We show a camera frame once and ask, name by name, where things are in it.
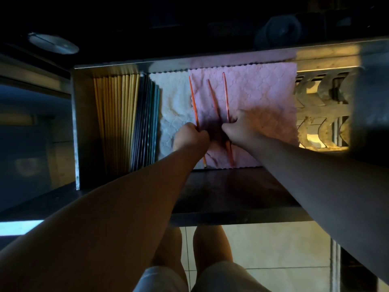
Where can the person's right hand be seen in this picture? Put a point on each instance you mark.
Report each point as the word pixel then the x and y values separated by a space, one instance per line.
pixel 243 127

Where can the person's left hand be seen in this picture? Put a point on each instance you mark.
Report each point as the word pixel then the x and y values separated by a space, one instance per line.
pixel 191 138

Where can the steel kitchen drawer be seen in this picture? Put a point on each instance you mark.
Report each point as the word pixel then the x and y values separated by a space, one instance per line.
pixel 237 191

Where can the row of pale wooden chopsticks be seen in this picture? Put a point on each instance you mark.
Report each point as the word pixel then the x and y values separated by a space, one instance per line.
pixel 118 118

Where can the person's right forearm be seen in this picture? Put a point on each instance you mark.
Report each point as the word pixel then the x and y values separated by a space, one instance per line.
pixel 334 185

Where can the person's left forearm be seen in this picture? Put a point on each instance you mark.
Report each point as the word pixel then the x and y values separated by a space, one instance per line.
pixel 100 228

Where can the white towel liner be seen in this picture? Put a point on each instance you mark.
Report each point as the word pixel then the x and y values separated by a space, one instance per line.
pixel 170 103

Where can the pink towel liner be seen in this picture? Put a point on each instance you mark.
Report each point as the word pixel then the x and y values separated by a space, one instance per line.
pixel 267 94

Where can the person's right leg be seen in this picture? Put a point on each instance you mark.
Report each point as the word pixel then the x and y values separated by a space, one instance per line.
pixel 212 246

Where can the person's leg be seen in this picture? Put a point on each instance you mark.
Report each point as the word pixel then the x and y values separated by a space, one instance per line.
pixel 212 246
pixel 170 249

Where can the person's left leg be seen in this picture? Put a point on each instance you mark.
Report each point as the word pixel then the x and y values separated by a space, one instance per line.
pixel 170 249

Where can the grey shorts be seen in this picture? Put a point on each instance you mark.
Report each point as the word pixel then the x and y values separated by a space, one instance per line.
pixel 228 279

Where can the round grey stove knob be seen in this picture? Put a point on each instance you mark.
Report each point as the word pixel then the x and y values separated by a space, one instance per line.
pixel 53 44

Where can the blue cabinet door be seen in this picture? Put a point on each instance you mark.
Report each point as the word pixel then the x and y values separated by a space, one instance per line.
pixel 24 164

